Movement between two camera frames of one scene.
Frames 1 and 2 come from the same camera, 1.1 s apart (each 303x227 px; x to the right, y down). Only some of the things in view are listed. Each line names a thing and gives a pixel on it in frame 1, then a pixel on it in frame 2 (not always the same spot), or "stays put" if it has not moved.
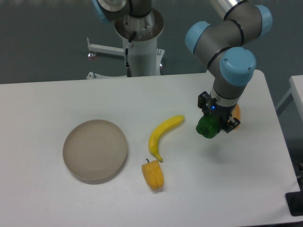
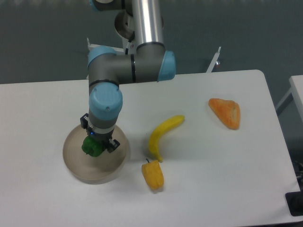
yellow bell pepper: x=153 y=174 stays put
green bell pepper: x=209 y=126 to x=92 y=147
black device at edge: x=294 y=201 stays put
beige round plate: x=94 y=151 stays put
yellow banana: x=155 y=138 stays put
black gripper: x=224 y=113 to x=105 y=137
